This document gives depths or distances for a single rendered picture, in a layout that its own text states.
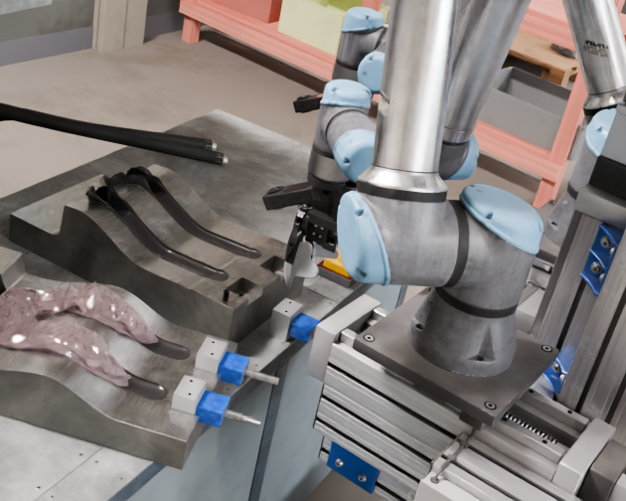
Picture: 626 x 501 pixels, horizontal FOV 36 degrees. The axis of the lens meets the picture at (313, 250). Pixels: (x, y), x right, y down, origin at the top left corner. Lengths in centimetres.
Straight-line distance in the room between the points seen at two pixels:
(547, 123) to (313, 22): 137
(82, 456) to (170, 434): 13
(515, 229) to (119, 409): 62
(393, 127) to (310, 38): 390
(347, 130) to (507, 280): 33
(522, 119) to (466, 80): 312
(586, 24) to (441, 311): 69
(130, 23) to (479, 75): 410
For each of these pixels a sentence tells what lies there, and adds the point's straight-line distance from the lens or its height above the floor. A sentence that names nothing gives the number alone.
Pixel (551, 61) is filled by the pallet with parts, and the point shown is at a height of 15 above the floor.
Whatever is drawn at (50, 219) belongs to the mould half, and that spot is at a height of 86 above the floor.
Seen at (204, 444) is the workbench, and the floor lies 64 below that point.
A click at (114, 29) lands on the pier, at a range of 527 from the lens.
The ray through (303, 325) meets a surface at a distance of 168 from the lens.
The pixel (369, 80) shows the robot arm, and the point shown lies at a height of 121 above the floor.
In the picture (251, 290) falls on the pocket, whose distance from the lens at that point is 169.
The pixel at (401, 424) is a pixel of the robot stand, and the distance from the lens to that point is 141.
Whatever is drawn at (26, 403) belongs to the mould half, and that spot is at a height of 84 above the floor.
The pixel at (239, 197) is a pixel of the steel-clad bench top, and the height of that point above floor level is 80.
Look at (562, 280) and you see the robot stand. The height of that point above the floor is 111.
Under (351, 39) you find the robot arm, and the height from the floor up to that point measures 123.
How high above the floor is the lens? 177
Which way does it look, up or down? 29 degrees down
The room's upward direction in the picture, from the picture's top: 12 degrees clockwise
